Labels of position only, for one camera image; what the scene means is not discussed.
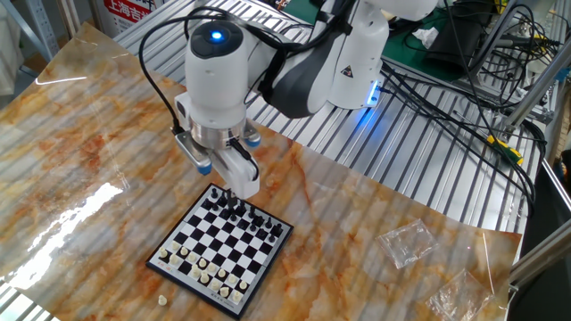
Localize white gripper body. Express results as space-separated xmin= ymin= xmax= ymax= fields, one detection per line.
xmin=209 ymin=148 xmax=261 ymax=201

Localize black white magnetic chessboard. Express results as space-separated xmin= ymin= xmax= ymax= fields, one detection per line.
xmin=145 ymin=182 xmax=295 ymax=320

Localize silver blue-capped sensor bar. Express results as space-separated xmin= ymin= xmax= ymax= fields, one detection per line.
xmin=173 ymin=130 xmax=213 ymax=177
xmin=242 ymin=119 xmax=263 ymax=149

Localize orange marble pattern mat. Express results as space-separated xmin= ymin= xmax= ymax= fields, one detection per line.
xmin=0 ymin=21 xmax=523 ymax=321

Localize clear plastic zip bag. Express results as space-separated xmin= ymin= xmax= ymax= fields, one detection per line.
xmin=426 ymin=267 xmax=496 ymax=321
xmin=375 ymin=218 xmax=441 ymax=270

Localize red white printed sign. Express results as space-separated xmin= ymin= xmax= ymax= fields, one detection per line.
xmin=95 ymin=0 xmax=158 ymax=39

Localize green table mat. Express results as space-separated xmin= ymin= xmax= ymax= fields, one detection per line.
xmin=281 ymin=0 xmax=468 ymax=84

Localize light wooden slat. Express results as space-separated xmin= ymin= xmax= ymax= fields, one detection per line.
xmin=55 ymin=0 xmax=81 ymax=39

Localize crumpled white tissue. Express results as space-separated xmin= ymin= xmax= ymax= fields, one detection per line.
xmin=410 ymin=26 xmax=441 ymax=50

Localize black rectangular device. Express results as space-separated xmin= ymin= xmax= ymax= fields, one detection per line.
xmin=423 ymin=15 xmax=490 ymax=75

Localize yellow black screwdriver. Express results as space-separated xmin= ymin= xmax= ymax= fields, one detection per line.
xmin=452 ymin=110 xmax=525 ymax=167

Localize grey metal bar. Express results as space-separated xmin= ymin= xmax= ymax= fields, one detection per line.
xmin=466 ymin=0 xmax=532 ymax=81

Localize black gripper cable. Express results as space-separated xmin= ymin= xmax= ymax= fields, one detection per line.
xmin=228 ymin=138 xmax=261 ymax=182

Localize black camera cable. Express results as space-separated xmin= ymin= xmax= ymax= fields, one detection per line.
xmin=137 ymin=6 xmax=269 ymax=136

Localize black wrist strap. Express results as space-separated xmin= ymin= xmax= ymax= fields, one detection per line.
xmin=258 ymin=44 xmax=291 ymax=104

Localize black cable bundle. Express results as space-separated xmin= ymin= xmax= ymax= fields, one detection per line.
xmin=378 ymin=60 xmax=536 ymax=219

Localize grey metal shelf post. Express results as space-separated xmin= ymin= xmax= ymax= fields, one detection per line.
xmin=0 ymin=0 xmax=62 ymax=63

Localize tangled black cables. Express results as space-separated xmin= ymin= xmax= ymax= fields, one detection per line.
xmin=463 ymin=0 xmax=563 ymax=112

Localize aluminium extrusion post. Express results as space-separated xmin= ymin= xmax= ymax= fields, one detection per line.
xmin=501 ymin=42 xmax=571 ymax=135
xmin=509 ymin=230 xmax=571 ymax=287

